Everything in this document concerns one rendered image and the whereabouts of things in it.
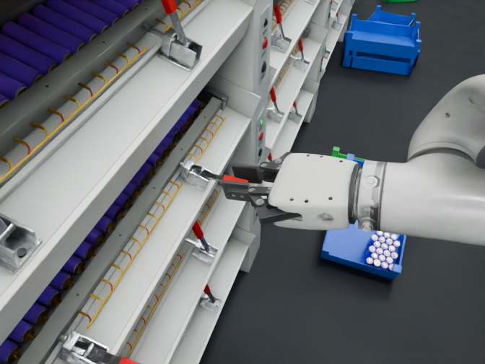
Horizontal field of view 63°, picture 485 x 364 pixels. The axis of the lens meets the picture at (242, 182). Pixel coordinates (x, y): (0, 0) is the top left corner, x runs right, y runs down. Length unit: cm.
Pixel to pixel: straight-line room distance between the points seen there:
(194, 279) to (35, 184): 43
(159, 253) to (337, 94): 135
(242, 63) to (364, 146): 92
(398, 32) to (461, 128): 160
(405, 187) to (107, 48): 34
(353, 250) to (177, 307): 61
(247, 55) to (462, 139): 33
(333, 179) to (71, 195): 30
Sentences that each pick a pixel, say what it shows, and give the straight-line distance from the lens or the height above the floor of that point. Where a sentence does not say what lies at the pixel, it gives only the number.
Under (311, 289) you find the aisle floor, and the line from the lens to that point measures 109.
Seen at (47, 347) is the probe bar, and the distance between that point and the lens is 45.
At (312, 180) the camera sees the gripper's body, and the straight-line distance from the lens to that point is 49.
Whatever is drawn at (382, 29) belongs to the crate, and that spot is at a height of 11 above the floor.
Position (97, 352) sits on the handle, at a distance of 45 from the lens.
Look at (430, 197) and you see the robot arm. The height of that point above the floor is 63.
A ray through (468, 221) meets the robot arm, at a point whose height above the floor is 62.
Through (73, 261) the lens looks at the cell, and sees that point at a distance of 49.
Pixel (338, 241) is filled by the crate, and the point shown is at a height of 2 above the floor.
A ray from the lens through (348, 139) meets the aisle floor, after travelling 152.
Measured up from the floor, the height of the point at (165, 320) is 33.
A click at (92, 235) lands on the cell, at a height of 56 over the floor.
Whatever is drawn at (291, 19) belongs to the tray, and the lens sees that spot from 104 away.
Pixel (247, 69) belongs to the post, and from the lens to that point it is 66.
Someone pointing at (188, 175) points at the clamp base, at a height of 54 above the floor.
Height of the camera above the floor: 94
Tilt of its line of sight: 46 degrees down
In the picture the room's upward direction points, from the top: straight up
